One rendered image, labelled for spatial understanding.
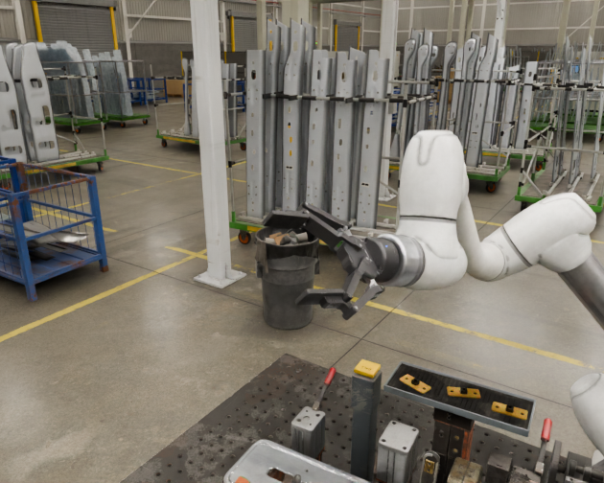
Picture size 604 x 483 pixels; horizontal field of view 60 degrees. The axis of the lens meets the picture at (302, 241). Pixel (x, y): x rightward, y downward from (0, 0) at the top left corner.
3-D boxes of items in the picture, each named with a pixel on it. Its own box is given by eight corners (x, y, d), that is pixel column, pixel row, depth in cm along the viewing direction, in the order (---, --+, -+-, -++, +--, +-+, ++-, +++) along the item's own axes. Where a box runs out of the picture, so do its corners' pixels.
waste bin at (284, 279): (242, 324, 408) (238, 237, 383) (282, 298, 449) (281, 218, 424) (294, 342, 381) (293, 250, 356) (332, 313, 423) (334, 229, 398)
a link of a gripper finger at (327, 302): (343, 300, 76) (352, 318, 74) (318, 301, 72) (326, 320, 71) (349, 295, 75) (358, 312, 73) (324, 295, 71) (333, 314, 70)
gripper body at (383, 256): (379, 293, 87) (339, 294, 81) (358, 252, 91) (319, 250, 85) (408, 268, 83) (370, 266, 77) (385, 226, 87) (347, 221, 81)
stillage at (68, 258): (-41, 272, 503) (-65, 175, 470) (35, 247, 567) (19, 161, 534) (32, 302, 443) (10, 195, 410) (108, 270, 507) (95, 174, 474)
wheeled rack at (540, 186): (597, 229, 625) (630, 76, 564) (511, 216, 676) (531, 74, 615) (610, 195, 776) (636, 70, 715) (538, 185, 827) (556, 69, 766)
